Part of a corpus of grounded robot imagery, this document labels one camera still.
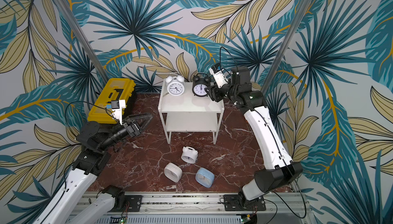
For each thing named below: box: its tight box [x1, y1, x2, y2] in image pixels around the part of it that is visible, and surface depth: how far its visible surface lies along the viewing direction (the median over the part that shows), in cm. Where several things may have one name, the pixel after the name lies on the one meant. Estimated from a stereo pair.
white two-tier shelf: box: [157, 78, 225, 145], surface depth 75 cm
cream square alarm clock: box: [163, 162, 183, 183], surface depth 79 cm
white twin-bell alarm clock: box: [165, 75, 186, 97], surface depth 70 cm
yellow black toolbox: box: [87, 77, 137, 125], surface depth 97 cm
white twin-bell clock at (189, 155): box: [181, 146, 199, 165], surface depth 84 cm
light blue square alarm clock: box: [195, 167, 215, 189], surface depth 78 cm
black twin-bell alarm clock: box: [191, 72, 212, 97], surface depth 70 cm
